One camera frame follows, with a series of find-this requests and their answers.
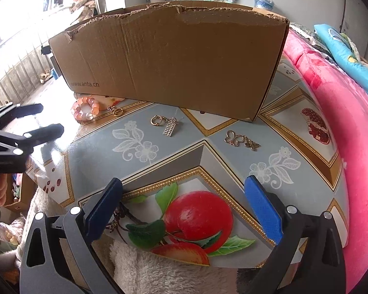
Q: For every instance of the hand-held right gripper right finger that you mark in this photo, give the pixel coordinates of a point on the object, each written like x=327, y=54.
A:
x=263, y=208

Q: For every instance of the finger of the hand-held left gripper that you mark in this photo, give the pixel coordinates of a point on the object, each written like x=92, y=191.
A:
x=21, y=110
x=40, y=134

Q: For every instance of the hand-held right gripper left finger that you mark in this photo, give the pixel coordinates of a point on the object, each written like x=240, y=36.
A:
x=105, y=208

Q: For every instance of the gold butterfly charm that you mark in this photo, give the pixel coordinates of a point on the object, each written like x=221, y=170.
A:
x=252, y=144

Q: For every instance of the brown cardboard box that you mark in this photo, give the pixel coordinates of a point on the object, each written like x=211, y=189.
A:
x=171, y=67

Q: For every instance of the small brown carton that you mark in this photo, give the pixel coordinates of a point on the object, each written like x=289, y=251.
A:
x=23, y=194

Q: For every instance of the beige slipper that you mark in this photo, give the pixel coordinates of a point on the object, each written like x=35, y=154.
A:
x=45, y=77

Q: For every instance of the metal balcony railing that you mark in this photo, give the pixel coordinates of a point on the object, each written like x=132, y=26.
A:
x=18, y=67

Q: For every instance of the white fleece garment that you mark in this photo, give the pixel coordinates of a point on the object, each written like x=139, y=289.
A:
x=159, y=278

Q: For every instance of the pink floral blanket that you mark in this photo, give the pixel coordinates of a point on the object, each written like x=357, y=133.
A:
x=355, y=159

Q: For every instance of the pile of clothes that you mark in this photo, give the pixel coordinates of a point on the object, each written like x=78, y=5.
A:
x=82, y=7

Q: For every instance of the blue printed quilt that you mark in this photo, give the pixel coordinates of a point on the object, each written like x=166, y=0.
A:
x=355, y=67

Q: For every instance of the grey lace cloth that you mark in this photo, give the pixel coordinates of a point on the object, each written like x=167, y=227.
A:
x=306, y=36

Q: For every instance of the cream knit cloth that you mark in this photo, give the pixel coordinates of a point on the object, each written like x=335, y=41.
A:
x=355, y=49

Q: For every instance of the blue wrapped jug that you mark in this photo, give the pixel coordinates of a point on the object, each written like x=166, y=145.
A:
x=263, y=3

